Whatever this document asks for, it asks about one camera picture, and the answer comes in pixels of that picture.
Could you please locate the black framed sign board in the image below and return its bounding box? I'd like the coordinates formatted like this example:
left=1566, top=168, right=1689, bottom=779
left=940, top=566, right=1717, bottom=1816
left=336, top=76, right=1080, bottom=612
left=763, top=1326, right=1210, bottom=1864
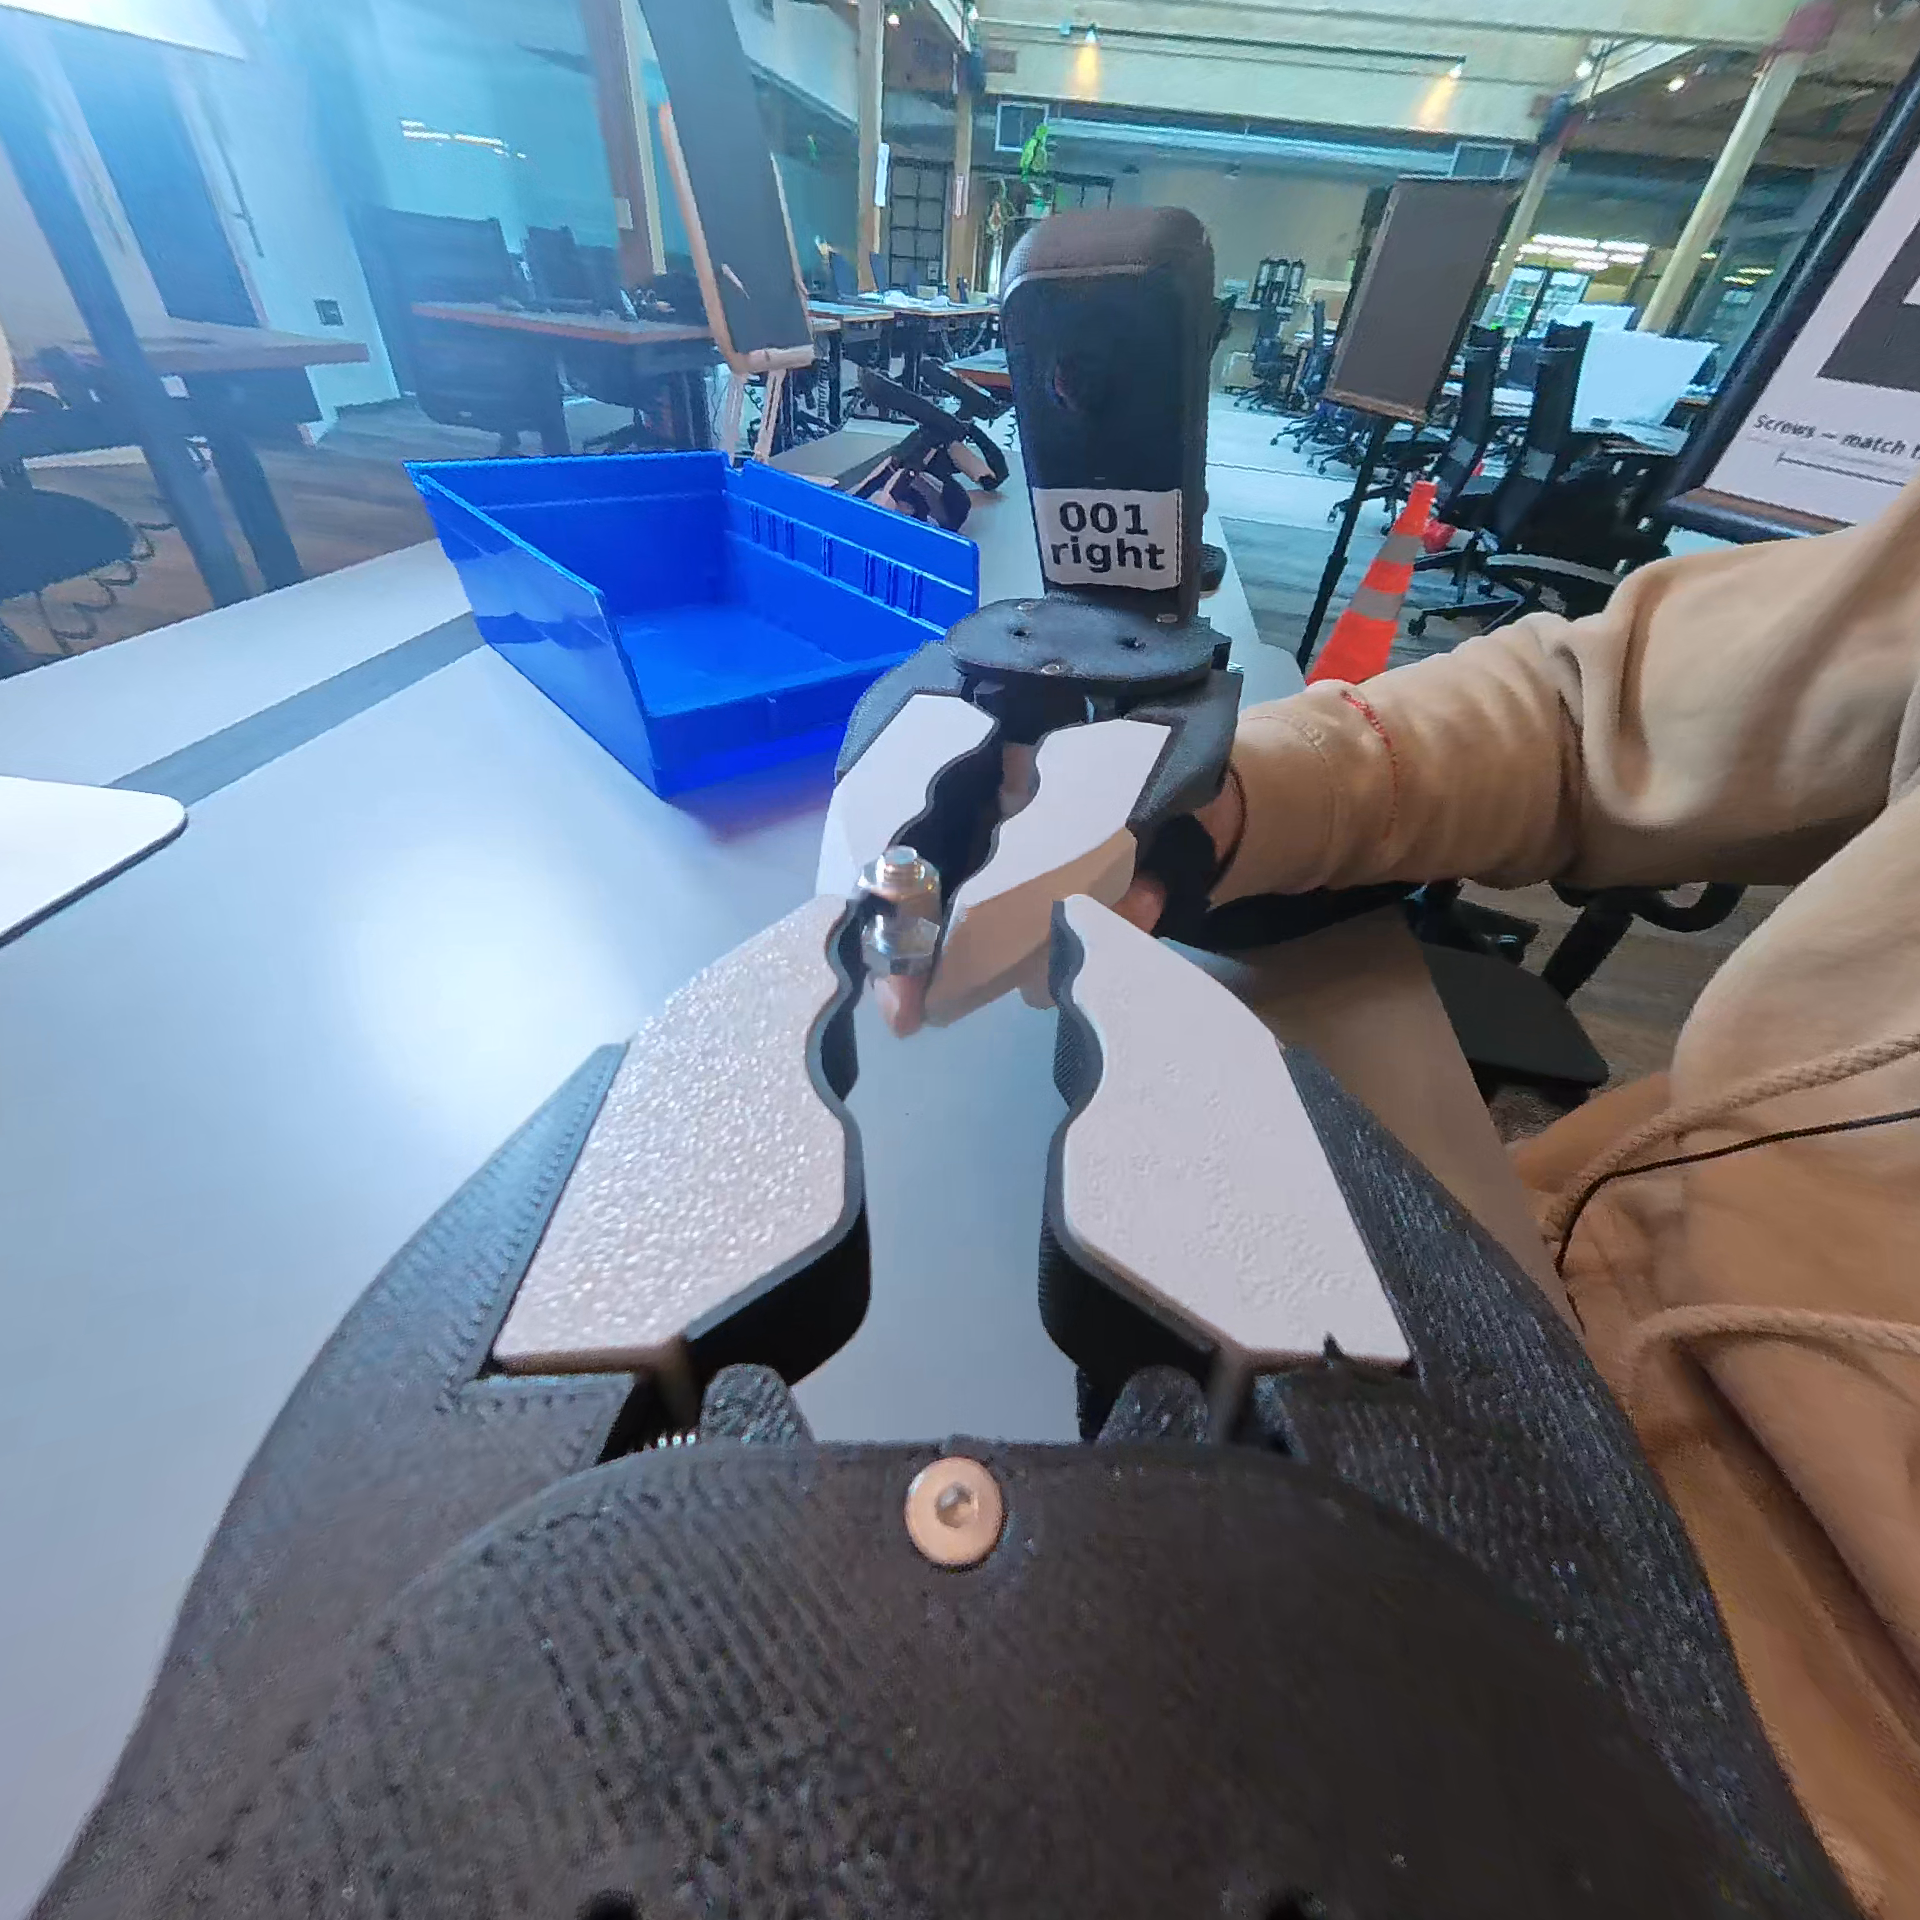
left=1666, top=62, right=1920, bottom=546

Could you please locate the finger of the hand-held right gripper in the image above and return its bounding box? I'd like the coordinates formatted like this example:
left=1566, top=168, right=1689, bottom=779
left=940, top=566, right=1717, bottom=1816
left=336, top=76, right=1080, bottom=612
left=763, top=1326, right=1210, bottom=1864
left=925, top=715, right=1182, bottom=1028
left=817, top=700, right=998, bottom=1039

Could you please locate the blue plastic bin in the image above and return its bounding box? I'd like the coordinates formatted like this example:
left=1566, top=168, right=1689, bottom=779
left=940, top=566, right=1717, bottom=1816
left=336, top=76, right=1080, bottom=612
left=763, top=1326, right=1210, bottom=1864
left=404, top=452, right=982, bottom=800

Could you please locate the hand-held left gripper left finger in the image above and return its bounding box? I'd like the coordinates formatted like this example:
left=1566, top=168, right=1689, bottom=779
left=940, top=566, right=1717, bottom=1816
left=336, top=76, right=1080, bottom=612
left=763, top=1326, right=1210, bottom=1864
left=496, top=894, right=877, bottom=1442

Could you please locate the orange traffic cone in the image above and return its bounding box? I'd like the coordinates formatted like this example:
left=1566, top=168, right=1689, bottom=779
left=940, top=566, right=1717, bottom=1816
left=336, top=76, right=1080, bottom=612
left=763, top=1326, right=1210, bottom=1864
left=1308, top=481, right=1441, bottom=687

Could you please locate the steel hex bolt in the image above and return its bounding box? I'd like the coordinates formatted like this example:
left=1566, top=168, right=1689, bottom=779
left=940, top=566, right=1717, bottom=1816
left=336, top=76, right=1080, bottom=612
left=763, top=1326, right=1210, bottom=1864
left=860, top=848, right=950, bottom=991

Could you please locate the wooden poster stand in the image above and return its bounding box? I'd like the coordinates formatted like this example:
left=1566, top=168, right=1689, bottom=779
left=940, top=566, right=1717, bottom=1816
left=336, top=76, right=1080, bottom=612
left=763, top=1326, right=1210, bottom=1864
left=637, top=0, right=819, bottom=452

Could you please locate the person's right forearm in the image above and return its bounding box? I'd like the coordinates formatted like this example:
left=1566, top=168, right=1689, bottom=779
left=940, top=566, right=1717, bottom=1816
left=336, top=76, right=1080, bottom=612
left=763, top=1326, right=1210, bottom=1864
left=1217, top=496, right=1920, bottom=902

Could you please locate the black panel on tripod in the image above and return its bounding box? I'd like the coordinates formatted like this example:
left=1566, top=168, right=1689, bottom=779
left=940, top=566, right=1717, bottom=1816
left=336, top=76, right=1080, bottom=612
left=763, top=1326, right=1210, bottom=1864
left=1306, top=175, right=1526, bottom=668

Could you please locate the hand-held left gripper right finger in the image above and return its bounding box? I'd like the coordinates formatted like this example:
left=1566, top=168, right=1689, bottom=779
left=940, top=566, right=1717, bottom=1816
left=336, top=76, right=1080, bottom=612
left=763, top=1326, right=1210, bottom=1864
left=1044, top=894, right=1410, bottom=1418

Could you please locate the white document stand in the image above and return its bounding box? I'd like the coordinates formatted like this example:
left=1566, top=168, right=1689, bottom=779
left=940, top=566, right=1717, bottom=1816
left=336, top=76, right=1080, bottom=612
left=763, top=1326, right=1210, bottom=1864
left=0, top=773, right=187, bottom=946

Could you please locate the person's torso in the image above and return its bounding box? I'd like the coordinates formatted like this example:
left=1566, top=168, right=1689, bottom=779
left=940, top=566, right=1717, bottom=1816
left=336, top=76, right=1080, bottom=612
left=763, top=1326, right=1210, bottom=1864
left=1532, top=871, right=1920, bottom=1862

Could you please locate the thin black cable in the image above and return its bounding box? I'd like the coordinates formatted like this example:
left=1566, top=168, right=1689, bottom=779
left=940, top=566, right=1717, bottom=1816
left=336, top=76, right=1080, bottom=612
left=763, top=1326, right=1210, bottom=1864
left=1560, top=1106, right=1920, bottom=1185

